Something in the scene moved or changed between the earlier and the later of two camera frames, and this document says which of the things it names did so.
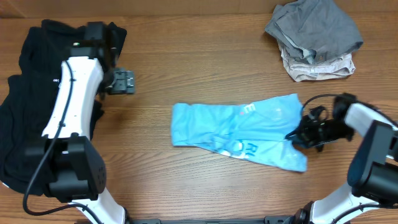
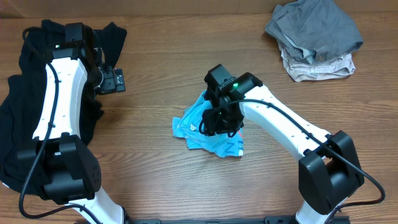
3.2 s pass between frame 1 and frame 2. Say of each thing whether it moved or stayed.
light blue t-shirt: moved
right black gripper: moved
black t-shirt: stayed
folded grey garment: stayed
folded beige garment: stayed
